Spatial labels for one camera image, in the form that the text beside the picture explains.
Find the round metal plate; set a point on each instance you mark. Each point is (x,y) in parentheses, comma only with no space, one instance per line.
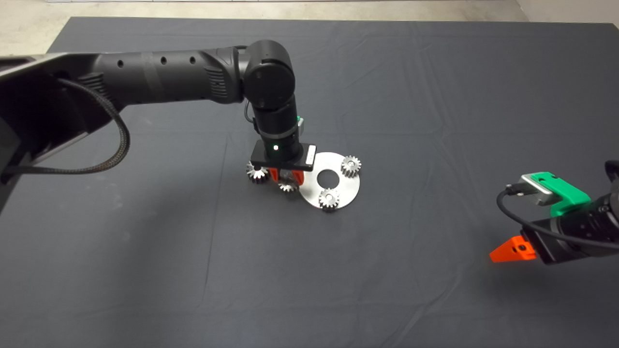
(348,191)

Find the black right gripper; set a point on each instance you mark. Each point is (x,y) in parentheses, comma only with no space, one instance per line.
(556,251)

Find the dark grey table cloth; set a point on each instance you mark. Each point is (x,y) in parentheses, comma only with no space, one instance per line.
(435,96)

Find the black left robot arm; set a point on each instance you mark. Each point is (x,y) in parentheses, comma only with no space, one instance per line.
(145,77)

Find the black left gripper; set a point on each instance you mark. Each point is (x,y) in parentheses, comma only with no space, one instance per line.
(285,154)

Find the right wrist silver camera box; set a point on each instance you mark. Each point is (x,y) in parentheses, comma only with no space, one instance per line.
(536,189)

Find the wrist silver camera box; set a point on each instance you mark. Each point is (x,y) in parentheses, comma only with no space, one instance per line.
(536,189)
(301,126)

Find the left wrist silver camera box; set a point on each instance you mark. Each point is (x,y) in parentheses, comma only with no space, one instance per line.
(301,126)

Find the large tall steel gear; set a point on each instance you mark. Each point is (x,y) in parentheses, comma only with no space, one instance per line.
(256,174)

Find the small steel gear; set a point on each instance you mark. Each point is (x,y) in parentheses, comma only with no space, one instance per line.
(329,198)
(351,166)
(287,186)

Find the right wrist green camera mount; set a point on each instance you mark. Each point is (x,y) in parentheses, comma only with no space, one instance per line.
(568,193)

